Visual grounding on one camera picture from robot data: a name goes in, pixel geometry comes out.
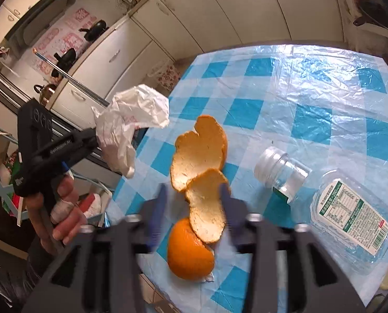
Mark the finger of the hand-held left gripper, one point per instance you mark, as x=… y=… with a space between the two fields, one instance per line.
x=73 y=141
x=79 y=156

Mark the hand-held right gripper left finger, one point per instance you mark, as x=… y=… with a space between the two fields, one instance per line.
x=154 y=221

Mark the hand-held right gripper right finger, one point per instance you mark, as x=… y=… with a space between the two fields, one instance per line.
x=229 y=210

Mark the white plastic bag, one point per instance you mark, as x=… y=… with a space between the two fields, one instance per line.
x=132 y=114

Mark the orange peel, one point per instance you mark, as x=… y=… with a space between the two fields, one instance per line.
x=200 y=150

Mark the person's left hand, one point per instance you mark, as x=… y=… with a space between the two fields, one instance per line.
x=66 y=221

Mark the brass kettle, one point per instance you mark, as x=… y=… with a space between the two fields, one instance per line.
x=47 y=94

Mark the orange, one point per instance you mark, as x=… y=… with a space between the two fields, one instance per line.
x=189 y=257

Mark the small clear jar white cap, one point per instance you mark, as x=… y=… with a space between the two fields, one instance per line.
x=278 y=169

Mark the white drawer cabinet by stove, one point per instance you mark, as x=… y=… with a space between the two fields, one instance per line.
x=109 y=65

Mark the black wok on stove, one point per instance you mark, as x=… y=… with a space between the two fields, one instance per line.
x=96 y=30

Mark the floral wastebasket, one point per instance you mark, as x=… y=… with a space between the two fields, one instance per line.
x=167 y=75

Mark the flattened clear plastic bottle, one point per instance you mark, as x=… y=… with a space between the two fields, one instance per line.
x=353 y=221

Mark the blue checkered tablecloth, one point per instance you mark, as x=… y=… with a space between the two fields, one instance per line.
x=311 y=104

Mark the white sink base cabinets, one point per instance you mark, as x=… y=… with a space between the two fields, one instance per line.
x=229 y=9

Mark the black frying pan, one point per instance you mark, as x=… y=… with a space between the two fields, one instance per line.
x=376 y=9

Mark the grey sliding door frame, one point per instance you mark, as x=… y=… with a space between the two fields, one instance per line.
x=8 y=86

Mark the pink wall stickers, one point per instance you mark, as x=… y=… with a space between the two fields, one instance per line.
x=73 y=39

